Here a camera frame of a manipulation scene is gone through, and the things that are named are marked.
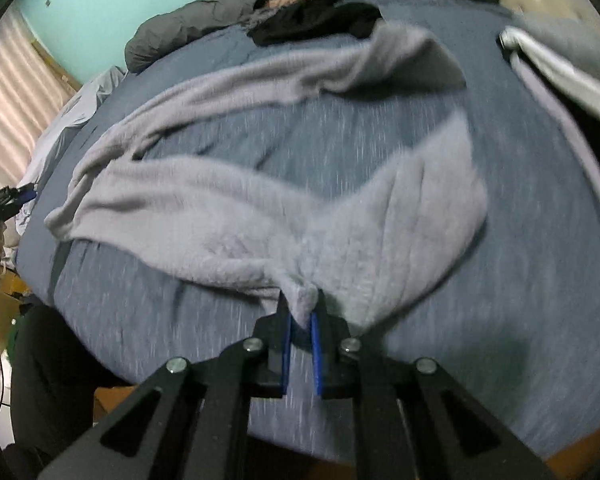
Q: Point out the blue bed blanket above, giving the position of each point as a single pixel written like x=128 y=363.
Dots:
x=480 y=320

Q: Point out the black garment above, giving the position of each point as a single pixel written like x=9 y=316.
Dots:
x=310 y=22

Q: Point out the cardboard box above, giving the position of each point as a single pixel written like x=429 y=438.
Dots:
x=0 y=315

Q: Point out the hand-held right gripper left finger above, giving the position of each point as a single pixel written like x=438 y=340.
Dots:
x=286 y=350

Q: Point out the dark grey duvet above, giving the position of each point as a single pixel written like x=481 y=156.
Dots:
x=205 y=15

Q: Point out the grey fleece pants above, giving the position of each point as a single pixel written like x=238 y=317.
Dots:
x=230 y=210

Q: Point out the grey and white garment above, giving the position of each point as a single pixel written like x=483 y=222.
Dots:
x=555 y=70

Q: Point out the wooden window frame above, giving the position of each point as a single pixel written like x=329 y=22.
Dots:
x=55 y=65

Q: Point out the dark cloth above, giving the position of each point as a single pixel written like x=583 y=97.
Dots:
x=45 y=375

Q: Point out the pink striped curtain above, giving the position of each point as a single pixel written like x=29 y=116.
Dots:
x=10 y=100

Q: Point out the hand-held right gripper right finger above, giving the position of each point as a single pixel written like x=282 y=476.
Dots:
x=317 y=355

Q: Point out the light blue sheet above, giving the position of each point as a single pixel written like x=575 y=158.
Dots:
x=65 y=120

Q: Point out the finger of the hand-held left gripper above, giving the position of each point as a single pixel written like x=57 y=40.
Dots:
x=26 y=192

